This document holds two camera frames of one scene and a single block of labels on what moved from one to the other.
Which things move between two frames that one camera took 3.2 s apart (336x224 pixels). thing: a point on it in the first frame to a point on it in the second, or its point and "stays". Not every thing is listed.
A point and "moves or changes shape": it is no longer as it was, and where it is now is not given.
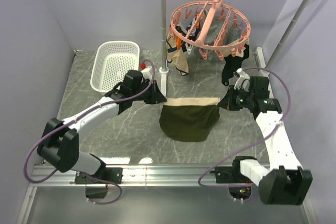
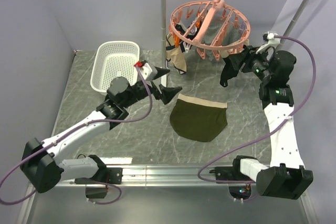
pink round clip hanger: x=210 y=25 stays
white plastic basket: x=113 y=60 stays
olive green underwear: x=189 y=119 moves or changes shape
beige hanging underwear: x=176 y=55 stays
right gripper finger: x=226 y=102 to x=237 y=60
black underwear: x=231 y=64 stays
